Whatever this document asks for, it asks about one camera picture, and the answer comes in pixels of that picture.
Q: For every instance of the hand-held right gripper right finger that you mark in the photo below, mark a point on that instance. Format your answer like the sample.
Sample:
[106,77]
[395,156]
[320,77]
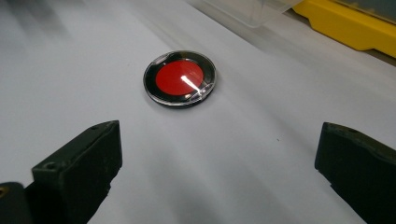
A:
[361,174]

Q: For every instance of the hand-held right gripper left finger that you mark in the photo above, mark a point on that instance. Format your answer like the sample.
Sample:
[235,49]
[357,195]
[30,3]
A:
[77,168]

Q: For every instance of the round black case red disc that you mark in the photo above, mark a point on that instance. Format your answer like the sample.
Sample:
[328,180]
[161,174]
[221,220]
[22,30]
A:
[179,77]

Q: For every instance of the yellow plastic tray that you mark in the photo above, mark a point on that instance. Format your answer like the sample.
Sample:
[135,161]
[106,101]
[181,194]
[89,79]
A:
[351,26]

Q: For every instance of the clear plastic container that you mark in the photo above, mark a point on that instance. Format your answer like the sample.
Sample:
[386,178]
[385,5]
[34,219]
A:
[249,11]

